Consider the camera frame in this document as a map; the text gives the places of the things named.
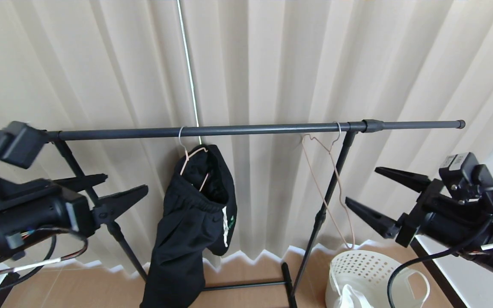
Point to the black clothes rack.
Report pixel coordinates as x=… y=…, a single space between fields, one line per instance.
x=272 y=128

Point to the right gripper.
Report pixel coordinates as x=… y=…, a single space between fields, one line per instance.
x=452 y=224

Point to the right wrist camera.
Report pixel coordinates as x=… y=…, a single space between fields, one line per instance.
x=464 y=179

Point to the beige curtain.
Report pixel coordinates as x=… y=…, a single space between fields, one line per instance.
x=101 y=64

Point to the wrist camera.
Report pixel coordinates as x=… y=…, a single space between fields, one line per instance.
x=464 y=179
x=19 y=145

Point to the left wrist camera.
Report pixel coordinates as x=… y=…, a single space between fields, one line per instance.
x=19 y=145

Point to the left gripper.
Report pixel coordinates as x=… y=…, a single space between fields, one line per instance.
x=37 y=218

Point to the white garment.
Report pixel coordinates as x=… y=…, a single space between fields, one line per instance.
x=355 y=297

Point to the black shorts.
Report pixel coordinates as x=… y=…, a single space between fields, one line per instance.
x=186 y=235

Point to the pink clothes hanger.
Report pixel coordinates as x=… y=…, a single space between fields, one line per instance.
x=336 y=171
x=182 y=147

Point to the white laundry basket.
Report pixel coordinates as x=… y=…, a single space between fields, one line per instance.
x=370 y=265

